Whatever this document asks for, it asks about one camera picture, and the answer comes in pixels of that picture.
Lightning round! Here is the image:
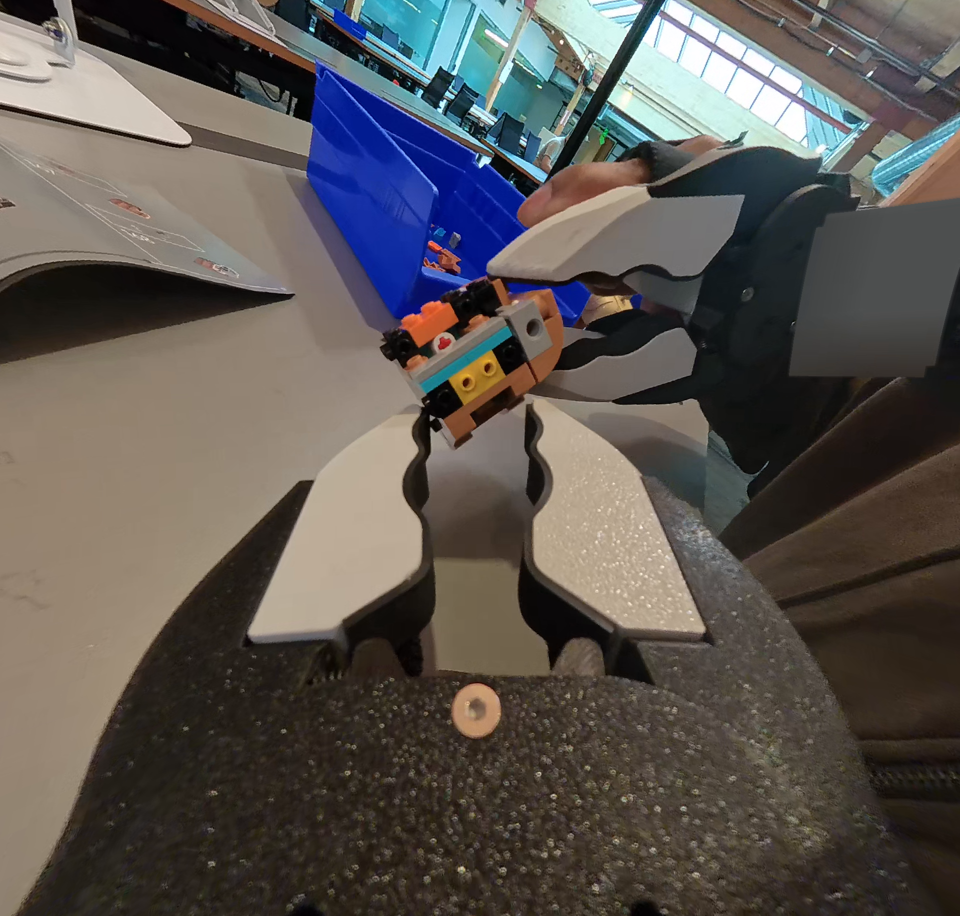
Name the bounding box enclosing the row of black office chairs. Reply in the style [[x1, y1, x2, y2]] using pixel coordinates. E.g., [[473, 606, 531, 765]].
[[420, 64, 545, 167]]

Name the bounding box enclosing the spiral duct behind glass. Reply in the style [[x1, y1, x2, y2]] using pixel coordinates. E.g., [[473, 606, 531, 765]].
[[870, 117, 960, 197]]

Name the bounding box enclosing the pile of loose bricks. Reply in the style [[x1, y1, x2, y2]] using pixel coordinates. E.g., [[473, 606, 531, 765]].
[[421, 227, 462, 272]]

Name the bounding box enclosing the grey instruction booklet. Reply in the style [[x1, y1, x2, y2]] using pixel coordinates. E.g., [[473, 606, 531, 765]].
[[0, 139, 295, 302]]

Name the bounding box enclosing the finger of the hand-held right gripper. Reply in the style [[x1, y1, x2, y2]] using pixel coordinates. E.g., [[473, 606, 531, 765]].
[[486, 184, 747, 284], [534, 308, 700, 407]]

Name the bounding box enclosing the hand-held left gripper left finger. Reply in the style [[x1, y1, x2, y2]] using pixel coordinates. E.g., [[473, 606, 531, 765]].
[[246, 406, 438, 647]]

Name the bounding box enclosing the blue plastic bin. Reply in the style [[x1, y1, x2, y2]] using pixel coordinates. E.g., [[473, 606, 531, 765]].
[[306, 61, 594, 324]]

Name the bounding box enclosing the brown background desk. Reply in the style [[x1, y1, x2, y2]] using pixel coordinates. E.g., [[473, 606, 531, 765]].
[[67, 0, 496, 159]]

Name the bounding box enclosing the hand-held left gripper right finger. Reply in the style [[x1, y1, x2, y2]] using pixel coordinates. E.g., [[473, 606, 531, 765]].
[[519, 398, 710, 643]]

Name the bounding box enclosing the person's right hand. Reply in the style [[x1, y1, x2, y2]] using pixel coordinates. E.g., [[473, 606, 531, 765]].
[[517, 136, 725, 228]]

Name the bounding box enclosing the clear acrylic stand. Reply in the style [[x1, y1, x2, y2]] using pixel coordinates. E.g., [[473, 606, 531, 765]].
[[41, 0, 80, 69]]

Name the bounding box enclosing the person's brown jacket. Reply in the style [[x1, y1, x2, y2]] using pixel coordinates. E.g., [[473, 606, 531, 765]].
[[720, 376, 960, 916]]

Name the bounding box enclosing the colourful toy brick build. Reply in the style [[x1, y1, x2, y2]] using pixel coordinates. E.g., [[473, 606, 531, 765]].
[[380, 278, 565, 449]]

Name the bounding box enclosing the grey desk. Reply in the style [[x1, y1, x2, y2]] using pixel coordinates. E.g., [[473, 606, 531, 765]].
[[0, 38, 710, 916]]

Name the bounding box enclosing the white tablet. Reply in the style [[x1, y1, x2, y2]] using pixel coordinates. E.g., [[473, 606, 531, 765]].
[[0, 12, 192, 148]]

